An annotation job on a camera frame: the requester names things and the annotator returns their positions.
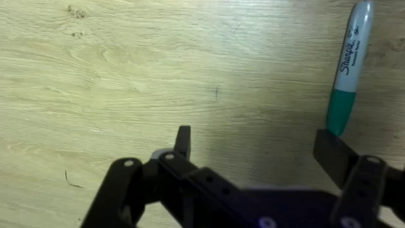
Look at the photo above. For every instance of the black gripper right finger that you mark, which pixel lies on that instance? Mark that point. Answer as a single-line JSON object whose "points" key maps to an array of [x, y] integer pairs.
{"points": [[337, 158]]}

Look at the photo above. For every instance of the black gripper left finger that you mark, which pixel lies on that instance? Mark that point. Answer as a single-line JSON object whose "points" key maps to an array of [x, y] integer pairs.
{"points": [[122, 190]]}

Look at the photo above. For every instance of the green Sharpie marker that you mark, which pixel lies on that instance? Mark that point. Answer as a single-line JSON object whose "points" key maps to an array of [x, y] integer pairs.
{"points": [[350, 63]]}

